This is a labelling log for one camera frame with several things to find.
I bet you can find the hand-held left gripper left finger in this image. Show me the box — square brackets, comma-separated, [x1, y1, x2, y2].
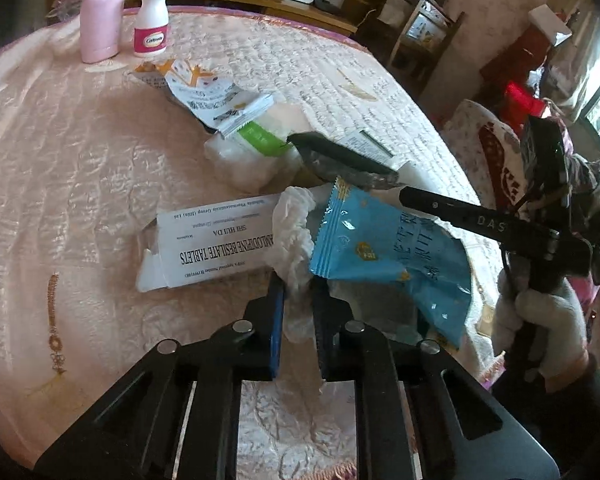
[35, 272, 286, 480]

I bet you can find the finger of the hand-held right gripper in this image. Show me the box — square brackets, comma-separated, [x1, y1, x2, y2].
[399, 186, 561, 252]

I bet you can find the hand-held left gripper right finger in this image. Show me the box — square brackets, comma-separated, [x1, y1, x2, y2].
[310, 277, 561, 480]

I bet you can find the white tissue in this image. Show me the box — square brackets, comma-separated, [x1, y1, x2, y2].
[272, 186, 332, 343]

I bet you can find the blue snack packet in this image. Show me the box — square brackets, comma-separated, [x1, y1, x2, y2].
[309, 176, 473, 350]

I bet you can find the white medicine box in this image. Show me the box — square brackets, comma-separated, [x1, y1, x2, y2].
[136, 194, 292, 292]

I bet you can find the black snack wrapper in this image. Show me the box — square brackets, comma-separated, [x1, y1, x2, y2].
[286, 131, 400, 192]

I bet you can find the white pack with green label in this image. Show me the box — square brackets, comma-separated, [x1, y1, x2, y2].
[203, 104, 312, 194]

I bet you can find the orange and white wrapper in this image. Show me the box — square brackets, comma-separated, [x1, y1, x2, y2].
[130, 58, 274, 138]

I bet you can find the person's right forearm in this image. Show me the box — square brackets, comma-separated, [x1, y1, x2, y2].
[545, 352, 600, 480]

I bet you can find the person's right hand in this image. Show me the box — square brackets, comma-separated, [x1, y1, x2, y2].
[491, 271, 590, 392]

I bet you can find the patterned sofa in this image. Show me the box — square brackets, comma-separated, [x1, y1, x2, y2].
[439, 99, 536, 221]

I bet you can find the red box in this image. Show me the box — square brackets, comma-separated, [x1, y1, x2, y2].
[480, 24, 563, 128]

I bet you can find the wooden shelf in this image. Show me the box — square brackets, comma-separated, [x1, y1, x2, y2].
[380, 0, 467, 83]

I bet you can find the pink quilted tablecloth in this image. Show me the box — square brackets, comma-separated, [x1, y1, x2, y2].
[0, 7, 506, 480]

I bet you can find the wooden cabinet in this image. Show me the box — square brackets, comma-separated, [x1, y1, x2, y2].
[122, 0, 359, 37]

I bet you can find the white pill bottle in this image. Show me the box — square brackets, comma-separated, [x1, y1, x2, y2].
[133, 0, 172, 58]

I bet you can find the pink bottle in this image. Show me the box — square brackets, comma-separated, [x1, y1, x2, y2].
[79, 0, 126, 64]

